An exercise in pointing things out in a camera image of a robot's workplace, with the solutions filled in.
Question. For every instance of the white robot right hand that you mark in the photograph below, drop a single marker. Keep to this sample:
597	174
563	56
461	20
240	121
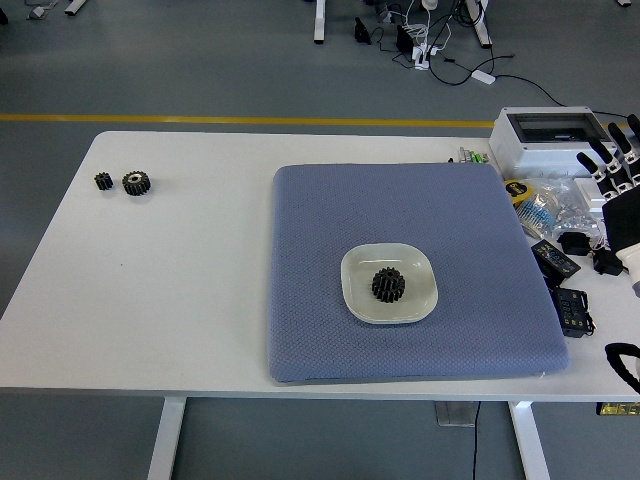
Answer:
622	220

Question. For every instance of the small black gear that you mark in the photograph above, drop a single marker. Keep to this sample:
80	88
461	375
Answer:
387	276
103	181

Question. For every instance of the large black gear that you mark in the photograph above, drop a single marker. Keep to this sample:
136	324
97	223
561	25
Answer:
392	295
136	183

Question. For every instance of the black box on floor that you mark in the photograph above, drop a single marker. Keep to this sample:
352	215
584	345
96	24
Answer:
403	39

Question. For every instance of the black power adapter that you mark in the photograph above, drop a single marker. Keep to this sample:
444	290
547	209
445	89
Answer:
607	262
575	242

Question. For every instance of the clear bag of metal parts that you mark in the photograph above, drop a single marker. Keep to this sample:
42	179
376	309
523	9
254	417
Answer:
570	205

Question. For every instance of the black controller with blue print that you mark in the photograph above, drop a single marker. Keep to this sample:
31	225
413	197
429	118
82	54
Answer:
555	259

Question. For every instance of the bag of blue resistors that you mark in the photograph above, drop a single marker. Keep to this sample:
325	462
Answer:
537	215

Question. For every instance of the yellow tape measure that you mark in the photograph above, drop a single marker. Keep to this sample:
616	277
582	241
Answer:
517	191

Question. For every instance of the green and white connectors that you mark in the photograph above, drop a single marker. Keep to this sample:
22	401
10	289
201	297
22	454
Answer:
472	155

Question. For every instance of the yellow label strip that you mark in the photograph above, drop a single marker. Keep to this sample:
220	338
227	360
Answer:
619	408

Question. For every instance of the white power strip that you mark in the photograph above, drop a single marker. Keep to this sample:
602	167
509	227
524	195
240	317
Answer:
483	76

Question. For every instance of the blue-grey quilted mat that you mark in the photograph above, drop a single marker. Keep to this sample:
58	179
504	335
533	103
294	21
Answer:
400	210

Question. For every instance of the white table leg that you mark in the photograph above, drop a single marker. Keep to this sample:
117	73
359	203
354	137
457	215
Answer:
530	440
167	440

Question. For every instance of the white background desk leg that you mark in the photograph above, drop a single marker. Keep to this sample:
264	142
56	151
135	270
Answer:
481	25
320	22

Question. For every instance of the white charger on floor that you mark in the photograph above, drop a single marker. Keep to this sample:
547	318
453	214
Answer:
422	56

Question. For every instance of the white square dish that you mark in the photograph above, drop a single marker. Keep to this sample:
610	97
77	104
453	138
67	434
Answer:
360	300

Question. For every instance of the black device on floor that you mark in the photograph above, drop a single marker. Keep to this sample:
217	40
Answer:
361	31

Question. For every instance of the white switch panel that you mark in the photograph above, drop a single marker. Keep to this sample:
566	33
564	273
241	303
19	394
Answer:
590	195

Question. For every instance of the grey electrical enclosure box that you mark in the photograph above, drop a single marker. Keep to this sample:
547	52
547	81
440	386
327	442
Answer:
545	150

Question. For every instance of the grey bracket under table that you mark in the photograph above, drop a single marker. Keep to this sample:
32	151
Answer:
452	414

